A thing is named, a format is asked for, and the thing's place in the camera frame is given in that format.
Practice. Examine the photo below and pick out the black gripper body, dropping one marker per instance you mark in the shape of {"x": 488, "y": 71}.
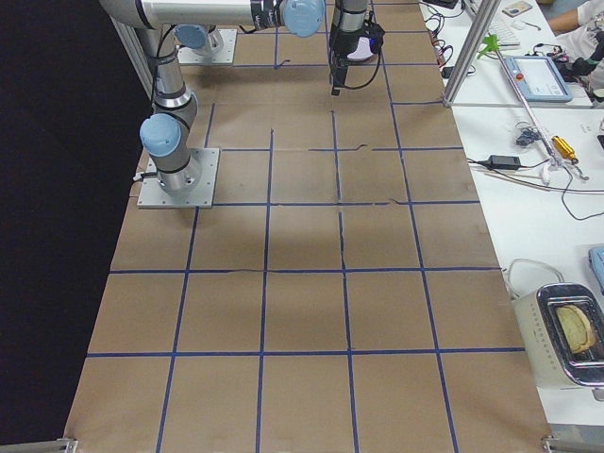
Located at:
{"x": 343, "y": 43}

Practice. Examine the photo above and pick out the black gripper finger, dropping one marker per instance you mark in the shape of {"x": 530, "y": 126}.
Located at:
{"x": 338, "y": 79}

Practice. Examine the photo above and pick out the long metal reacher stick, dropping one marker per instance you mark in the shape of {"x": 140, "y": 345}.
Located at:
{"x": 554, "y": 163}

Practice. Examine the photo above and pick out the green plastic clip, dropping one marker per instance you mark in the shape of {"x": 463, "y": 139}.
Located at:
{"x": 490, "y": 47}

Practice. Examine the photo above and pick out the white keyboard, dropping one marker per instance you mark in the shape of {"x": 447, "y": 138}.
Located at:
{"x": 506, "y": 37}

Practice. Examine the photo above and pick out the black power adapter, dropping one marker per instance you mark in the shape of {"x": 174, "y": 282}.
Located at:
{"x": 499, "y": 162}

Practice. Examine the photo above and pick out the blue teach pendant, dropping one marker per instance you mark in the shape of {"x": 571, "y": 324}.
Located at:
{"x": 538, "y": 79}

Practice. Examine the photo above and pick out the brown paper table cover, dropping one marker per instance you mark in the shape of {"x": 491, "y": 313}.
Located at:
{"x": 342, "y": 294}

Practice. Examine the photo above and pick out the wooden chopstick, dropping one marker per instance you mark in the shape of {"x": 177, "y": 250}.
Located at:
{"x": 518, "y": 181}

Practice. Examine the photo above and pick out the person in white shirt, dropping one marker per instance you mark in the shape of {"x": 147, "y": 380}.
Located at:
{"x": 580, "y": 34}

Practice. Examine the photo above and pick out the cream toaster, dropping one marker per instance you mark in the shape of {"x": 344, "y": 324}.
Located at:
{"x": 553, "y": 364}

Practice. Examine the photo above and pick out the toast slice in toaster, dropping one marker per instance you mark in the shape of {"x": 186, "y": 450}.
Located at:
{"x": 576, "y": 328}

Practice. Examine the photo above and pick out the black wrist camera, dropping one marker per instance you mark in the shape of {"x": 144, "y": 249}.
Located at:
{"x": 374, "y": 33}

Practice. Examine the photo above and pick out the aluminium frame post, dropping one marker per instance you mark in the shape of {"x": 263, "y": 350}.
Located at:
{"x": 478, "y": 30}

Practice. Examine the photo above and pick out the yellow handled tool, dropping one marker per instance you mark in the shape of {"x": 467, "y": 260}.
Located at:
{"x": 564, "y": 149}

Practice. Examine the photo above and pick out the right corner metal bracket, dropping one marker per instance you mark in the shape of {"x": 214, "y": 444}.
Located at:
{"x": 552, "y": 444}

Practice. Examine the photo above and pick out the corner metal bracket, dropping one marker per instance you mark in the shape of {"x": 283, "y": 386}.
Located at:
{"x": 552, "y": 444}
{"x": 62, "y": 445}

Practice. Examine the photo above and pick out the left corner metal bracket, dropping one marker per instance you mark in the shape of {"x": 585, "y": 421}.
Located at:
{"x": 62, "y": 445}

